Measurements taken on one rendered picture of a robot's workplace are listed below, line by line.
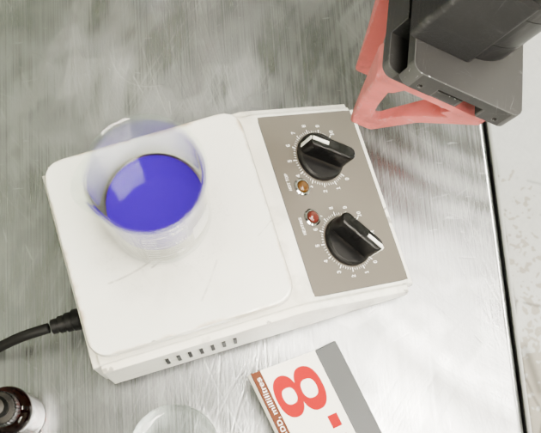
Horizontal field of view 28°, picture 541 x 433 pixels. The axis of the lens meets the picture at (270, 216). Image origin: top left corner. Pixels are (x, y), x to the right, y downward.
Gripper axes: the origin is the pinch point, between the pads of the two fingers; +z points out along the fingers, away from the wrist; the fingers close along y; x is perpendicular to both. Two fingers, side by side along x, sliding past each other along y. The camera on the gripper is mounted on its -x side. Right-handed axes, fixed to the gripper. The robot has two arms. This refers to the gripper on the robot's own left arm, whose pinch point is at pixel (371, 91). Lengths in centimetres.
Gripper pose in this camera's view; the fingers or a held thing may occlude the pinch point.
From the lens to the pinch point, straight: 61.7
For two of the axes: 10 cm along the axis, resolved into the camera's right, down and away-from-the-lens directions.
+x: 8.7, 3.2, 3.8
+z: -4.8, 3.5, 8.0
